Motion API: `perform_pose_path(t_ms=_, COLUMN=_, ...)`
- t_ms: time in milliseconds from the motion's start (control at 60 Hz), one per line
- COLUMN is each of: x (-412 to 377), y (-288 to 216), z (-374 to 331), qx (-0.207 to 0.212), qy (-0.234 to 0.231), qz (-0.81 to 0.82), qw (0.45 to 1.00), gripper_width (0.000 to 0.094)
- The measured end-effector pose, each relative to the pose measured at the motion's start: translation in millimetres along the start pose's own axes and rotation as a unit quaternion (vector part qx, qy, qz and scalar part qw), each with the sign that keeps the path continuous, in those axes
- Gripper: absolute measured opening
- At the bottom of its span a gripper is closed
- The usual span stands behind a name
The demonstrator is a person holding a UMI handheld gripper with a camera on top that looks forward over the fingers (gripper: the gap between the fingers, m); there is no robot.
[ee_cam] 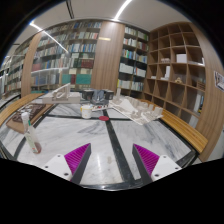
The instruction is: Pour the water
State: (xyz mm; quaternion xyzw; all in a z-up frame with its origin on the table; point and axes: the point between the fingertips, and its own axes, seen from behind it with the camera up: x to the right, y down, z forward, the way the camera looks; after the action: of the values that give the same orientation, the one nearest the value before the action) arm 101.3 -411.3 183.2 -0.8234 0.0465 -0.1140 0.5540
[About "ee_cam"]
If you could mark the white architectural model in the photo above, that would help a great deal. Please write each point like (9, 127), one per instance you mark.
(134, 109)
(62, 95)

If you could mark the bookshelf with books right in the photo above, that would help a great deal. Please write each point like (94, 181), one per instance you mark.
(133, 62)

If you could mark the white architectural model left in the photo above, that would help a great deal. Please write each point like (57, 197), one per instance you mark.
(62, 95)

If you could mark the white architectural model right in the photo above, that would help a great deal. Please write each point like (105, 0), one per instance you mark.
(134, 109)

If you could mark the bookshelf with books centre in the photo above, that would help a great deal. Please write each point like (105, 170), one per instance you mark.
(65, 55)

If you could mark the red round coaster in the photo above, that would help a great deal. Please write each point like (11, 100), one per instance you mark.
(104, 118)

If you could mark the wooden bench left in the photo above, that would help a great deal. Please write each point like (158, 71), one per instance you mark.
(16, 105)

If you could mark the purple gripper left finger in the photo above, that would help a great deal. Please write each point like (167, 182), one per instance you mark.
(70, 166)

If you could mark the clear plastic water bottle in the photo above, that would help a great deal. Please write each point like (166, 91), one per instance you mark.
(30, 135)

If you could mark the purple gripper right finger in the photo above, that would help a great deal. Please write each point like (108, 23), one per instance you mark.
(151, 166)

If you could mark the bookshelf with books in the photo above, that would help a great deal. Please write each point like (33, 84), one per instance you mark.
(65, 55)
(133, 62)

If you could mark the wooden bench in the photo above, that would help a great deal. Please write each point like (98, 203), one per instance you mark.
(190, 134)
(16, 105)

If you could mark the black boxes on table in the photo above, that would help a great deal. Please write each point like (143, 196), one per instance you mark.
(97, 95)

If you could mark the wooden bench right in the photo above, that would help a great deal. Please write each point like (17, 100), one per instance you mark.
(190, 134)

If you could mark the wooden cubby shelf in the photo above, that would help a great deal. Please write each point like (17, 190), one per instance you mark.
(176, 74)

